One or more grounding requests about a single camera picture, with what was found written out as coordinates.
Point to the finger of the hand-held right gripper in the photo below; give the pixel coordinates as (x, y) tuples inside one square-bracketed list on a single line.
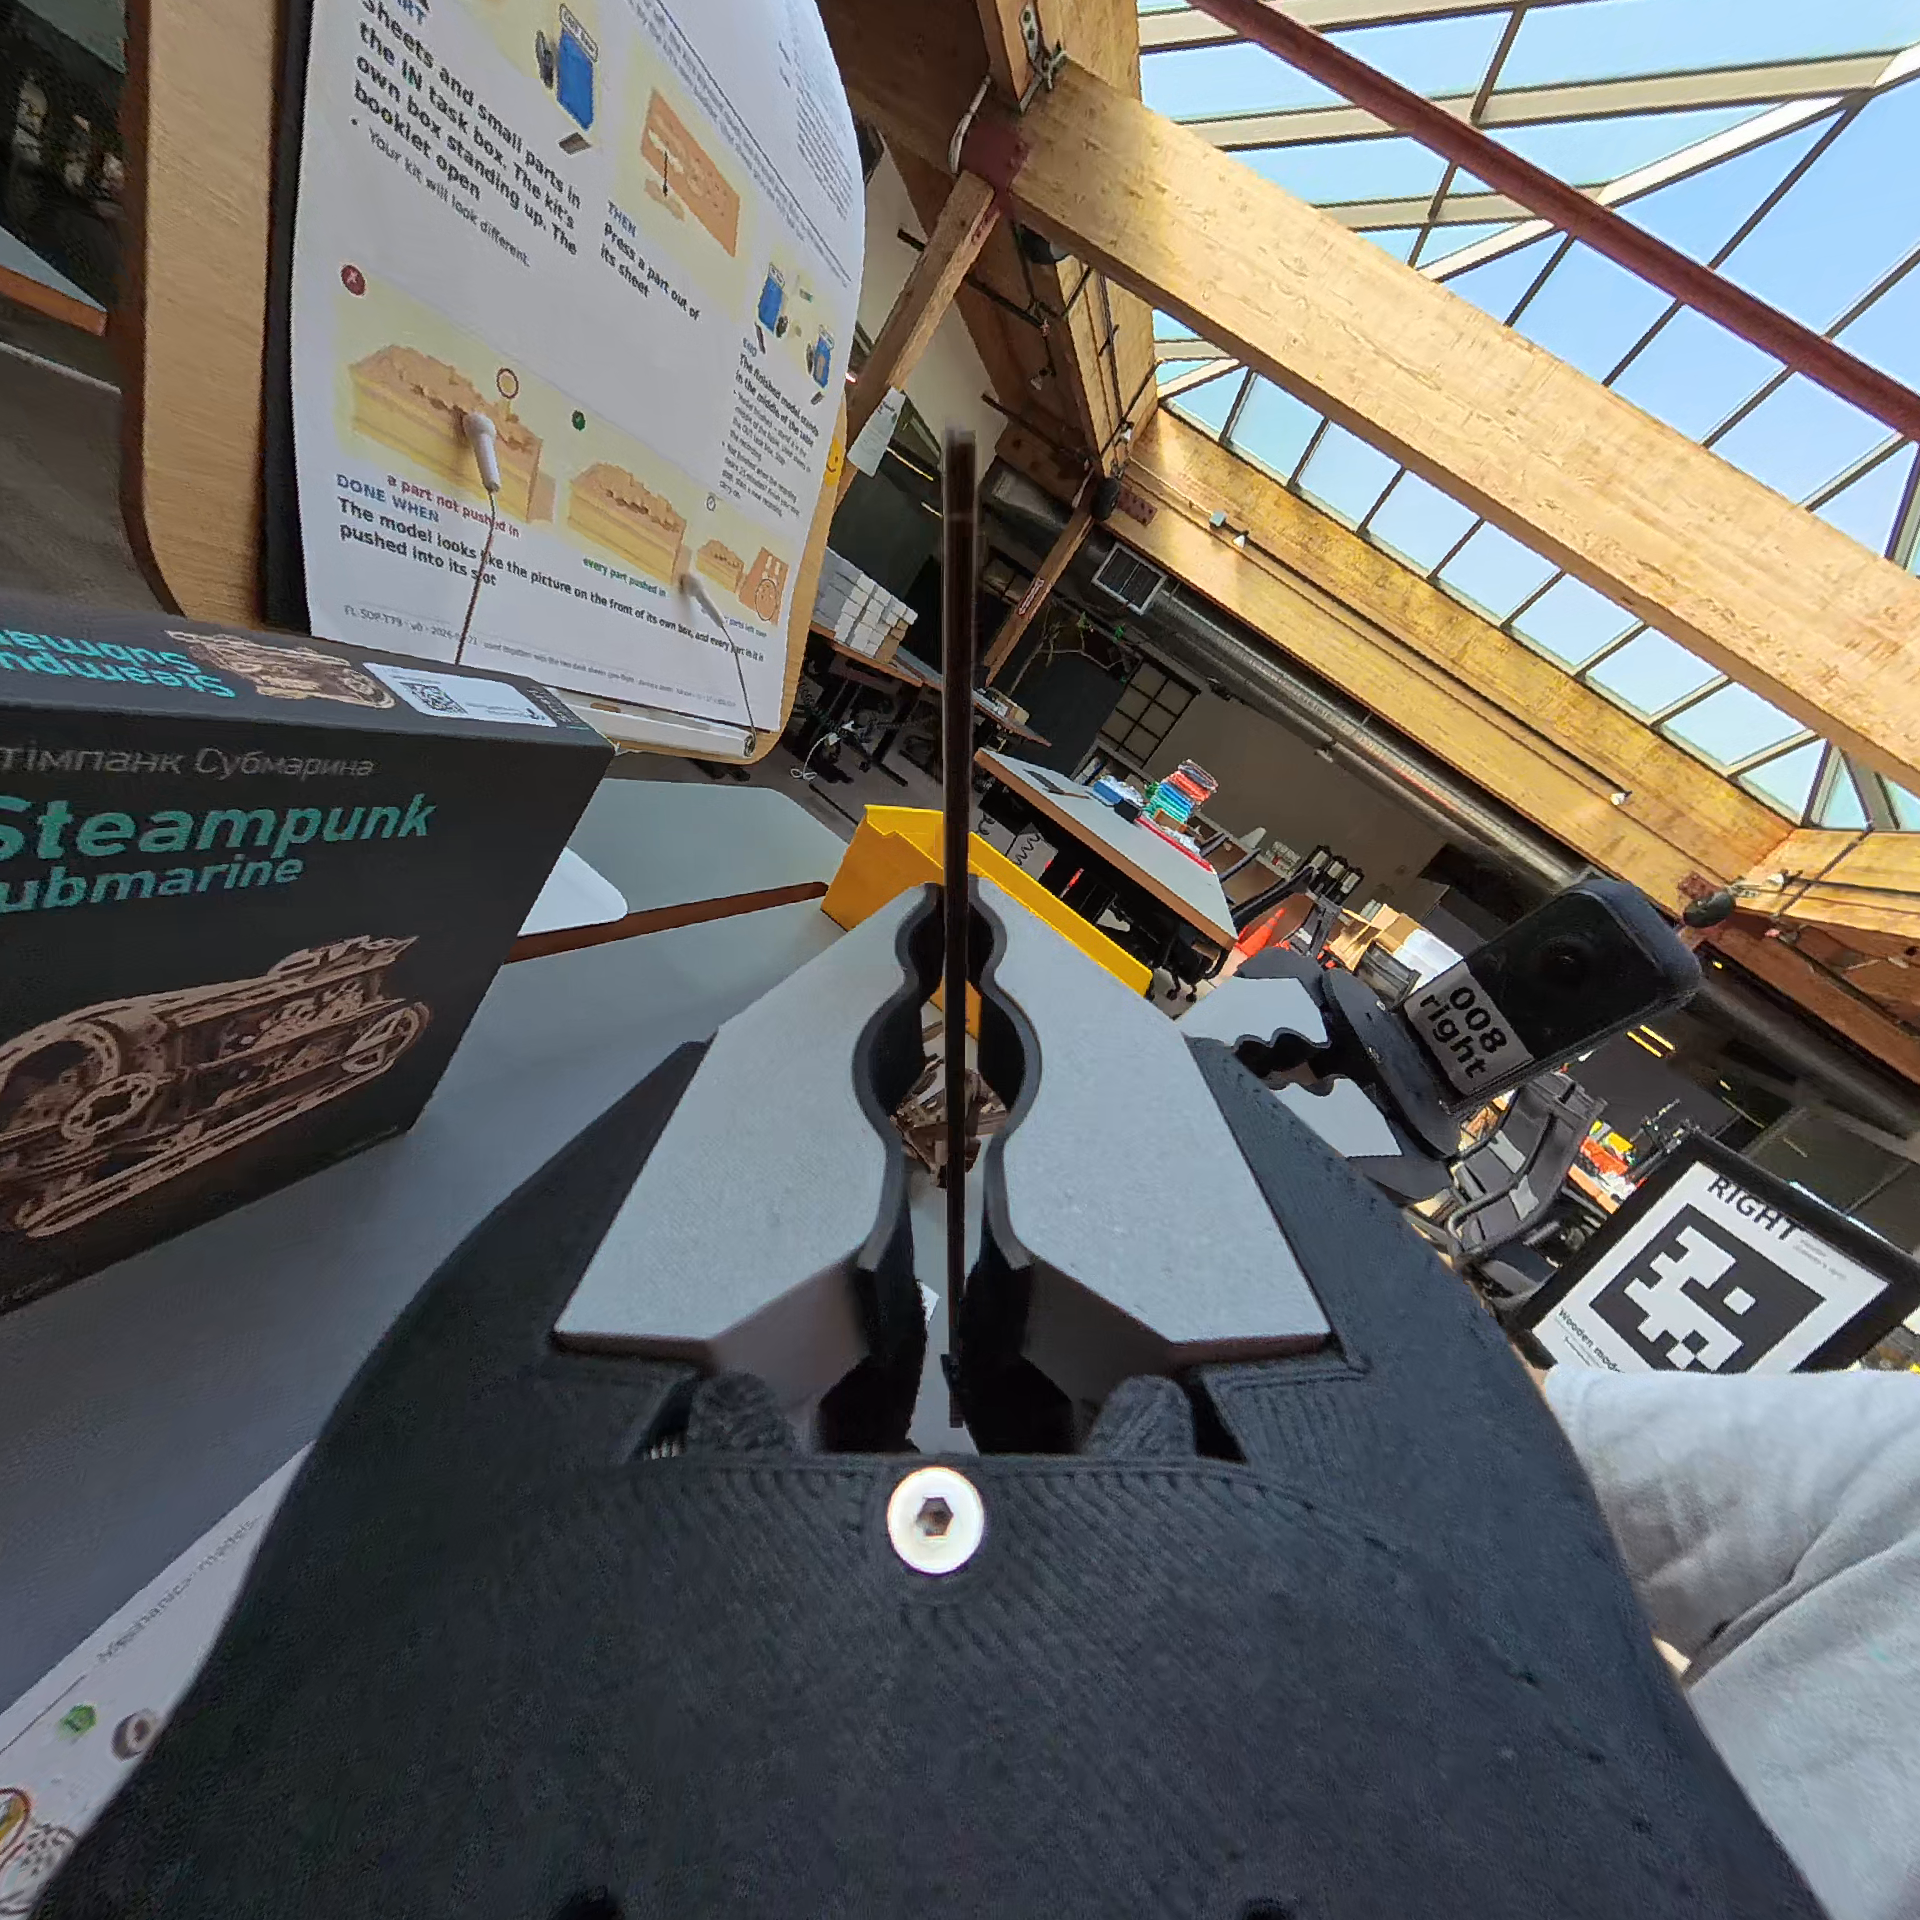
[(1371, 1119), (1229, 1019)]

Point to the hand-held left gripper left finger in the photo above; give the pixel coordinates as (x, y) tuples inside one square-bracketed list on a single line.
[(711, 1206)]

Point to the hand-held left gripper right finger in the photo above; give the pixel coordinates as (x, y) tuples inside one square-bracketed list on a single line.
[(1174, 1206)]

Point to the laser-cut plywood sheet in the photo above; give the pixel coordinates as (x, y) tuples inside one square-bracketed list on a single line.
[(964, 754)]

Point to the neighbouring wood-edged desk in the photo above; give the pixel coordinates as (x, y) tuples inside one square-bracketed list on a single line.
[(1116, 845)]

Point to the adjoining grey desk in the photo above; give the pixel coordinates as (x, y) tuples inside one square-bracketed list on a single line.
[(711, 845)]

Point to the colourful stacked trays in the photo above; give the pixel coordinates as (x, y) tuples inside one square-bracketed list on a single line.
[(1185, 795)]

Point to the wooden model assembly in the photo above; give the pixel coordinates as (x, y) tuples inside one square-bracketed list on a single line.
[(933, 1130)]

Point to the black framed marker sign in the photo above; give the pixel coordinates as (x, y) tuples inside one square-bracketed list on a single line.
[(1728, 1279)]

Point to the yellow plastic bin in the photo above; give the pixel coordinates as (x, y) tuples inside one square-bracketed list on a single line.
[(904, 868)]

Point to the black kit box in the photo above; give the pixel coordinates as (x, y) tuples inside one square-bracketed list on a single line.
[(305, 975)]

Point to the stack of white boxes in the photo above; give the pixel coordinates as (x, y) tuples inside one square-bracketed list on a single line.
[(864, 606)]

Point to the person's white shirt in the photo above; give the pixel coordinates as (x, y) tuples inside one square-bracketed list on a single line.
[(1774, 1581)]

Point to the instruction booklet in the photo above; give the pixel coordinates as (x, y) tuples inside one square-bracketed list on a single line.
[(96, 1732)]

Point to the instruction sheet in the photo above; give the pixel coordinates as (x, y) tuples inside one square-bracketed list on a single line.
[(603, 380)]

